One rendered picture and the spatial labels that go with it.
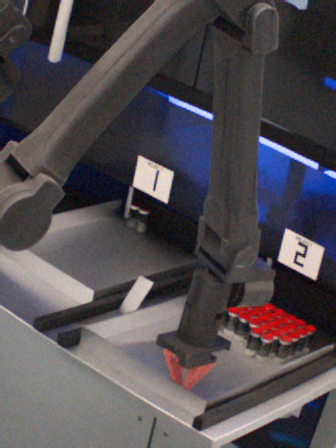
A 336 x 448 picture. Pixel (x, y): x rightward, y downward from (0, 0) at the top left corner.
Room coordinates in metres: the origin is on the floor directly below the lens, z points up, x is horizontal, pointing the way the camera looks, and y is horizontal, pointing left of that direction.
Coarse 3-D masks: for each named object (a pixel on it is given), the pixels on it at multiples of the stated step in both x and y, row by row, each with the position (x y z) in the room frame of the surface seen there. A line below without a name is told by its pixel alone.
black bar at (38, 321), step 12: (180, 276) 1.99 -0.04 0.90; (192, 276) 2.00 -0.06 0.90; (156, 288) 1.92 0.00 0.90; (168, 288) 1.95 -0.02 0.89; (180, 288) 1.98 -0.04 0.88; (96, 300) 1.82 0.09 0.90; (108, 300) 1.83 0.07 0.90; (120, 300) 1.85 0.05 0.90; (144, 300) 1.90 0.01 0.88; (60, 312) 1.75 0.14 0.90; (72, 312) 1.76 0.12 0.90; (84, 312) 1.78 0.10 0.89; (96, 312) 1.81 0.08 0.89; (36, 324) 1.71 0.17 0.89; (48, 324) 1.72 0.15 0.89; (60, 324) 1.74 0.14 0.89
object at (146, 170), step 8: (144, 160) 2.13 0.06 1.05; (136, 168) 2.14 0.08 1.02; (144, 168) 2.12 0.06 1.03; (152, 168) 2.11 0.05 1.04; (160, 168) 2.10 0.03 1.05; (136, 176) 2.13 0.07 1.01; (144, 176) 2.12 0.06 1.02; (152, 176) 2.11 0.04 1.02; (160, 176) 2.10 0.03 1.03; (168, 176) 2.09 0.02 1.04; (136, 184) 2.13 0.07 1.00; (144, 184) 2.12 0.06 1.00; (152, 184) 2.11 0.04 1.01; (160, 184) 2.10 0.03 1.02; (168, 184) 2.09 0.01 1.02; (152, 192) 2.11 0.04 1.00; (160, 192) 2.10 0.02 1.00; (168, 192) 2.09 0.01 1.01
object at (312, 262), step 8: (288, 232) 1.93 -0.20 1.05; (288, 240) 1.92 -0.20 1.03; (296, 240) 1.91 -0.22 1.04; (304, 240) 1.91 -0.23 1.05; (288, 248) 1.92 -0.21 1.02; (296, 248) 1.91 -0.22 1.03; (304, 248) 1.90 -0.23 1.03; (312, 248) 1.89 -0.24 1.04; (320, 248) 1.88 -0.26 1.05; (280, 256) 1.93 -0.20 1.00; (288, 256) 1.92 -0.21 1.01; (312, 256) 1.89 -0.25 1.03; (320, 256) 1.88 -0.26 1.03; (288, 264) 1.92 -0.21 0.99; (304, 264) 1.90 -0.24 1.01; (312, 264) 1.89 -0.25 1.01; (304, 272) 1.90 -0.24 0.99; (312, 272) 1.89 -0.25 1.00
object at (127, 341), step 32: (128, 320) 1.77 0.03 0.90; (160, 320) 1.84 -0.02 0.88; (96, 352) 1.67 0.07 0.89; (128, 352) 1.70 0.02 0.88; (160, 352) 1.72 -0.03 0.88; (224, 352) 1.77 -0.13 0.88; (320, 352) 1.77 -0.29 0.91; (160, 384) 1.59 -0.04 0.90; (224, 384) 1.66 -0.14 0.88; (256, 384) 1.63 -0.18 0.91
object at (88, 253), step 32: (64, 224) 2.13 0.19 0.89; (96, 224) 2.18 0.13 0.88; (32, 256) 1.92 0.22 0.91; (64, 256) 2.01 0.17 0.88; (96, 256) 2.04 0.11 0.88; (128, 256) 2.07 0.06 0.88; (160, 256) 2.10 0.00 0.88; (192, 256) 2.13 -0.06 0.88; (64, 288) 1.86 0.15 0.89; (96, 288) 1.91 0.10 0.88; (128, 288) 1.90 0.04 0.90
